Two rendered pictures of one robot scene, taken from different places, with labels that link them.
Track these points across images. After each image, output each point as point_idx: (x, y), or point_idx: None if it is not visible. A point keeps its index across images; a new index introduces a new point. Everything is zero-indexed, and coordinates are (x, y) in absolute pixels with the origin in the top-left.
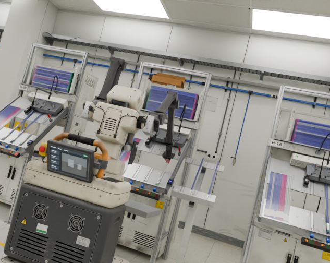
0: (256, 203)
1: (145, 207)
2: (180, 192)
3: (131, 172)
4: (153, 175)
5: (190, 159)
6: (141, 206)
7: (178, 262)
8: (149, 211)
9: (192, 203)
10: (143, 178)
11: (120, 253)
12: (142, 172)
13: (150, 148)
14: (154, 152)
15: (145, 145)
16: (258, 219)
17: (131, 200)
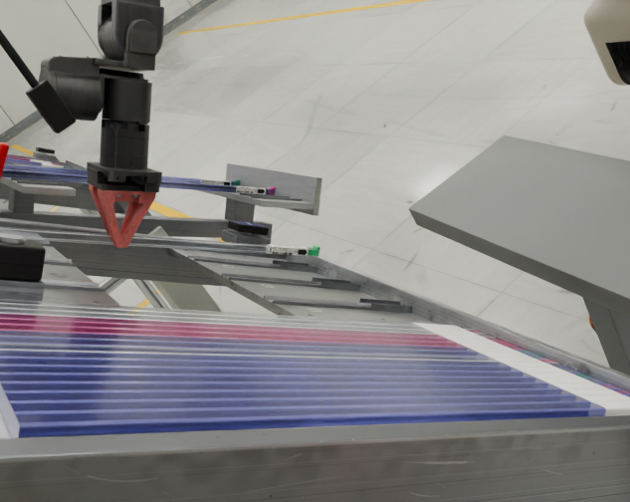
0: None
1: (479, 180)
2: (297, 173)
3: (381, 317)
4: (270, 275)
5: (33, 184)
6: (494, 179)
7: None
8: (480, 158)
9: (258, 221)
10: (340, 292)
11: None
12: (311, 295)
13: (45, 286)
14: (77, 276)
15: (42, 298)
16: None
17: (508, 228)
